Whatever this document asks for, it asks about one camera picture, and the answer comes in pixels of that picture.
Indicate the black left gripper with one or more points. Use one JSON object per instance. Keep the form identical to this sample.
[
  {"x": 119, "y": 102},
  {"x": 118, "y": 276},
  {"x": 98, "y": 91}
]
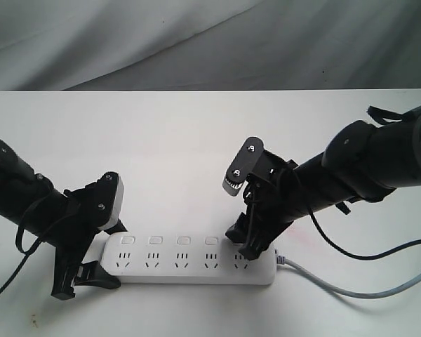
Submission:
[{"x": 72, "y": 237}]

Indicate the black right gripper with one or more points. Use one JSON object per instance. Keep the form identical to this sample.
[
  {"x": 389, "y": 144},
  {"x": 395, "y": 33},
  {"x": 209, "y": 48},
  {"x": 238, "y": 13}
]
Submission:
[{"x": 269, "y": 183}]

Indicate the white five-outlet power strip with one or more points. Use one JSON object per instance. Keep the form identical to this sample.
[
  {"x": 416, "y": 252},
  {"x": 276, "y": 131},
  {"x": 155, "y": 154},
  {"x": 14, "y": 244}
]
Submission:
[{"x": 185, "y": 258}]

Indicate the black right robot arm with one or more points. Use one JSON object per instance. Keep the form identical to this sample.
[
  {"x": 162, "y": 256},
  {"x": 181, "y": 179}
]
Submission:
[{"x": 363, "y": 162}]

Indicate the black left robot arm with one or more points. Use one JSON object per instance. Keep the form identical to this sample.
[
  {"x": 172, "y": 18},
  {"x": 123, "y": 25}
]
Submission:
[{"x": 29, "y": 200}]

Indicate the grey wrinkled backdrop cloth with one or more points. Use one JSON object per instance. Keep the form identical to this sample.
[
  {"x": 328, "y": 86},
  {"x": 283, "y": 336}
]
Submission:
[{"x": 209, "y": 45}]

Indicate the left wrist camera white-faced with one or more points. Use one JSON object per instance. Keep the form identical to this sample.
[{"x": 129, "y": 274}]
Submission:
[{"x": 104, "y": 199}]

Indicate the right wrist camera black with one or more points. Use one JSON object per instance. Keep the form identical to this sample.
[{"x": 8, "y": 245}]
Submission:
[{"x": 243, "y": 163}]

